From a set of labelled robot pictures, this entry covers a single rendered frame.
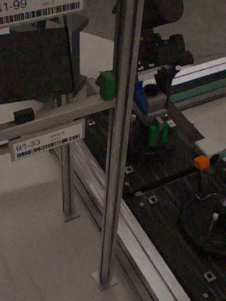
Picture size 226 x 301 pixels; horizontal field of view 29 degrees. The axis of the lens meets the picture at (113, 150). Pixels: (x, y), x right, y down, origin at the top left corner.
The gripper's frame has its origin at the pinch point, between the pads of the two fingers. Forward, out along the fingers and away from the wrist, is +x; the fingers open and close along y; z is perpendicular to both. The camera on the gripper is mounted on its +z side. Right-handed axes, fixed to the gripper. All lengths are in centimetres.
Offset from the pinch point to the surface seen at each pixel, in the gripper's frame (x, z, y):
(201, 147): 13.3, 1.4, 7.8
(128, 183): 15.1, 0.5, -9.8
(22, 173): 11.7, -22.7, -24.8
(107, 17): -34, -225, 103
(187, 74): 0.6, -21.0, 23.4
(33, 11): -15, 38, -31
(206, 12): -21, -206, 177
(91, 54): -10, -52, 11
